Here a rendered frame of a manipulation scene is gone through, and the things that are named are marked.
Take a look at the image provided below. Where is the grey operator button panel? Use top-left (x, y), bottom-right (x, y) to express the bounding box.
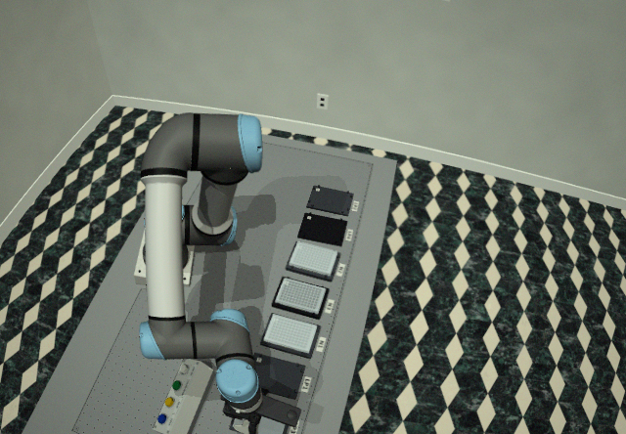
top-left (153, 359), bottom-right (216, 434)

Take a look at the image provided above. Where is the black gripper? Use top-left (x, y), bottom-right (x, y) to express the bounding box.
top-left (220, 388), bottom-right (270, 434)

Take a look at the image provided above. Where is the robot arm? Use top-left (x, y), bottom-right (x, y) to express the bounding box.
top-left (140, 112), bottom-right (301, 426)

